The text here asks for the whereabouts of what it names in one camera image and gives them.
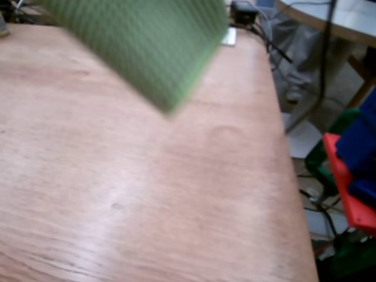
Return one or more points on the green waffle cloth black trim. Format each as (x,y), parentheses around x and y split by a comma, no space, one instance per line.
(147,44)

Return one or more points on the blue and red robot arm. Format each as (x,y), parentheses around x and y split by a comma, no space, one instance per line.
(352,205)

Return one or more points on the white keyboard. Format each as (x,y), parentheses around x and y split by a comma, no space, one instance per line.
(230,36)

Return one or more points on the white sheet on floor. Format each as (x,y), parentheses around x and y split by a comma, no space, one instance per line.
(302,141)

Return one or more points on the person leg grey trousers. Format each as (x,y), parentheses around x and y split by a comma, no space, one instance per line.
(296,58)

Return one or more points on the black power adapter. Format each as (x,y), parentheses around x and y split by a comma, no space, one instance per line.
(242,13)

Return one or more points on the wooden table leg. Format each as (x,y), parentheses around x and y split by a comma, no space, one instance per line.
(364,92)

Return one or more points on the round white table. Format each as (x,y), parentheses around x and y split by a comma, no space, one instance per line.
(352,26)

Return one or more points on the grey object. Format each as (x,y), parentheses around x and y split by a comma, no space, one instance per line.
(3,28)

